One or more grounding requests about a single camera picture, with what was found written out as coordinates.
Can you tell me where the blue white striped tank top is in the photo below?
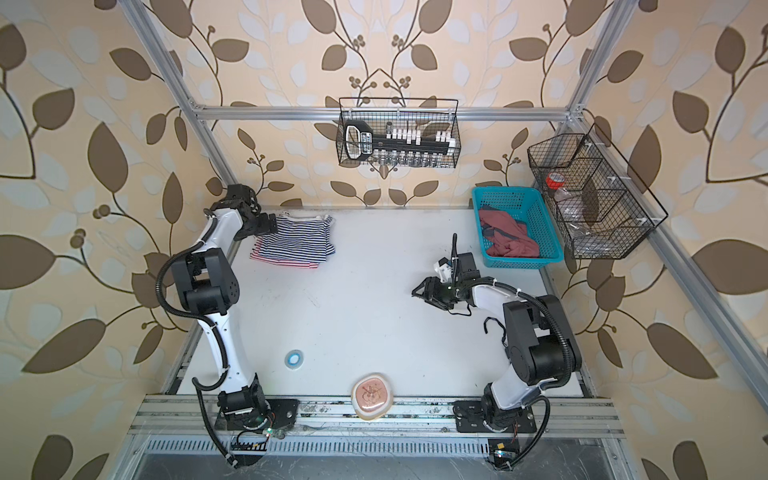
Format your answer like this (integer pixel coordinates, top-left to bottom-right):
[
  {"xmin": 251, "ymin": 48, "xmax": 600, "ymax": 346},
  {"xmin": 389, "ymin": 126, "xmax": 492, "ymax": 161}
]
[{"xmin": 250, "ymin": 214, "xmax": 336, "ymax": 269}]

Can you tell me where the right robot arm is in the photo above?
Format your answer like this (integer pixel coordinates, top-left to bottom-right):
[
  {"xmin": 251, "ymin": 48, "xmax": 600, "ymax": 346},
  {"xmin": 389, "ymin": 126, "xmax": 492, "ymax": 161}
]
[{"xmin": 411, "ymin": 235, "xmax": 582, "ymax": 471}]

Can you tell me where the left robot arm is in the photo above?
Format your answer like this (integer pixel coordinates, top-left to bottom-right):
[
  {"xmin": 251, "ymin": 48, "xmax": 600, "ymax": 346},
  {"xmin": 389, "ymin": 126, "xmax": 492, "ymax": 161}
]
[{"xmin": 154, "ymin": 184, "xmax": 277, "ymax": 469}]

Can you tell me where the red white striped tank top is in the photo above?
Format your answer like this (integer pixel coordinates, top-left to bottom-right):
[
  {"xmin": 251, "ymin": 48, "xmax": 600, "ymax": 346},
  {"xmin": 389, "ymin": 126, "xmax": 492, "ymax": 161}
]
[{"xmin": 250, "ymin": 236, "xmax": 319, "ymax": 269}]

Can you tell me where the pink red garment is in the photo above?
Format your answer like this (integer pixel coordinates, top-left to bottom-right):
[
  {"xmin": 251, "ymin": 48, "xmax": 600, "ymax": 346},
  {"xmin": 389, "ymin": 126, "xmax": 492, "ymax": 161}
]
[{"xmin": 478, "ymin": 208, "xmax": 540, "ymax": 258}]

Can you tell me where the pink round dish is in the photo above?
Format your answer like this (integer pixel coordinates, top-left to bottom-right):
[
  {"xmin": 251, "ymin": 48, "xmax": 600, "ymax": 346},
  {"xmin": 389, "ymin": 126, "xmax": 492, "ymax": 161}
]
[{"xmin": 351, "ymin": 373, "xmax": 394, "ymax": 421}]

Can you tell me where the teal plastic laundry basket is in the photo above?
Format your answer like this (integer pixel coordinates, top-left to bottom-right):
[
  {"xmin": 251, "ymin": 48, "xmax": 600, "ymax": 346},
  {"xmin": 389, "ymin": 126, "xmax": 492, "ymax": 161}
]
[{"xmin": 472, "ymin": 186, "xmax": 564, "ymax": 270}]

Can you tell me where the blue tape roll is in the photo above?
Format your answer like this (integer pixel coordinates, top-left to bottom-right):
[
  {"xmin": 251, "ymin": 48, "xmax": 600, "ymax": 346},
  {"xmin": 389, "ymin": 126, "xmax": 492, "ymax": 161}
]
[{"xmin": 284, "ymin": 350, "xmax": 304, "ymax": 370}]

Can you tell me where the black socket tool set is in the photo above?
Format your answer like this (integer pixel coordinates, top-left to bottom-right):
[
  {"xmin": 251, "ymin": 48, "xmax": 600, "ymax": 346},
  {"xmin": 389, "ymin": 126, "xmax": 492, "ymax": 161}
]
[{"xmin": 336, "ymin": 120, "xmax": 461, "ymax": 168}]

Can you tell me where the red capped plastic bottle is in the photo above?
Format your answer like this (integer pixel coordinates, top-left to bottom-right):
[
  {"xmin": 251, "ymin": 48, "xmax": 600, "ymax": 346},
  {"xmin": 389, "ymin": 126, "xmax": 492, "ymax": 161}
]
[{"xmin": 545, "ymin": 172, "xmax": 581, "ymax": 208}]

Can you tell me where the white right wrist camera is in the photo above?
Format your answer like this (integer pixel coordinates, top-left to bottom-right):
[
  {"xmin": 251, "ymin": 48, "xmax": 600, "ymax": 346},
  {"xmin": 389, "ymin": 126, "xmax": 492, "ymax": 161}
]
[{"xmin": 434, "ymin": 257, "xmax": 454, "ymax": 284}]

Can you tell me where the back wire basket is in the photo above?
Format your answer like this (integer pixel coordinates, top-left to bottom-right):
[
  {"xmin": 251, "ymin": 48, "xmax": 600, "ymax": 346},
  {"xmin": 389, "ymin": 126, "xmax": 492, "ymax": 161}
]
[{"xmin": 335, "ymin": 95, "xmax": 462, "ymax": 169}]

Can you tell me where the wire basket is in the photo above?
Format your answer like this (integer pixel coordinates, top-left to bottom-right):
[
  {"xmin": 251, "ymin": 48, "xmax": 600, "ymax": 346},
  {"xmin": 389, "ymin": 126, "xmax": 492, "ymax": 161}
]
[
  {"xmin": 527, "ymin": 125, "xmax": 668, "ymax": 260},
  {"xmin": 335, "ymin": 95, "xmax": 462, "ymax": 169}
]

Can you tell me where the right wire basket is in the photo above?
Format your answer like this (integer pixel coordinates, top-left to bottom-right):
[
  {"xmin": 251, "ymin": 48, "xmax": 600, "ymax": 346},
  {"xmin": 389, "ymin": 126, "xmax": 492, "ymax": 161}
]
[{"xmin": 527, "ymin": 125, "xmax": 668, "ymax": 260}]

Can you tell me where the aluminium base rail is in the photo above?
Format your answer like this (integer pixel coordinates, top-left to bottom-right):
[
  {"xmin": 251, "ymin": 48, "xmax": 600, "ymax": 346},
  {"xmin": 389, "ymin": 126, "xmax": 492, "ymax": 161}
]
[{"xmin": 119, "ymin": 392, "xmax": 628, "ymax": 460}]

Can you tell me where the aluminium frame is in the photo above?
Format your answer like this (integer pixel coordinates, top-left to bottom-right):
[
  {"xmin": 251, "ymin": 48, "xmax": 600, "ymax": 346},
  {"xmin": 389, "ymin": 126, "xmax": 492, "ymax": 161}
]
[{"xmin": 119, "ymin": 0, "xmax": 768, "ymax": 409}]

